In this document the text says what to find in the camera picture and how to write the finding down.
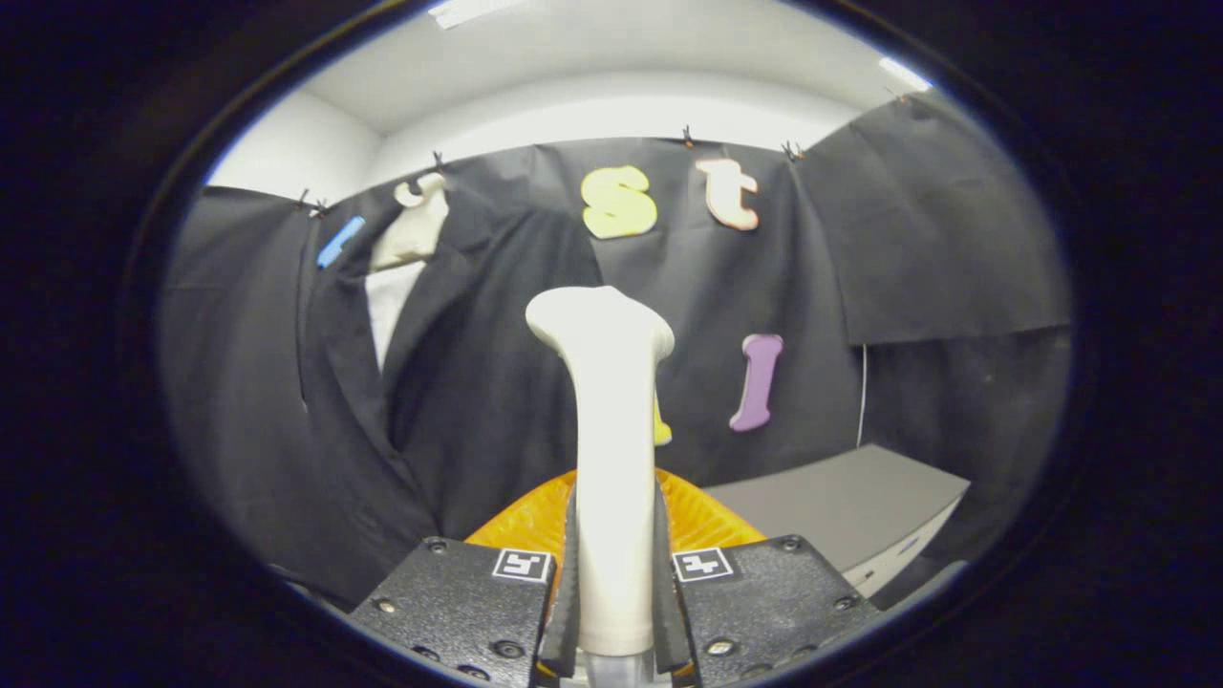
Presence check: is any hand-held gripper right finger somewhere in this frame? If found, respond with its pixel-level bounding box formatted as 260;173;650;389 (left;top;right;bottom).
653;468;885;688

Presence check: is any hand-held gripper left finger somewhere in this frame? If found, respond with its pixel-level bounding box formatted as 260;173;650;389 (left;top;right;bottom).
346;468;580;688

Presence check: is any black blazer jacket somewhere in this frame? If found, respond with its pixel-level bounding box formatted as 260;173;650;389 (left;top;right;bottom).
298;182;608;608

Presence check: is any grey beige cabinet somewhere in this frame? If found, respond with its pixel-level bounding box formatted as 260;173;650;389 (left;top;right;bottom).
702;443;972;598

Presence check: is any white dress form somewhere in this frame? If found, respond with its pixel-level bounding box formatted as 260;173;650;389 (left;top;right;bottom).
366;172;450;374

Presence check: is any black backdrop cloth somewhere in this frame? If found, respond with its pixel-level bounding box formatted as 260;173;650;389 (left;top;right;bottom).
158;91;1076;593

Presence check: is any ceiling light panel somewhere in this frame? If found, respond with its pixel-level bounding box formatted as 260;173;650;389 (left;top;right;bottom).
427;0;526;30

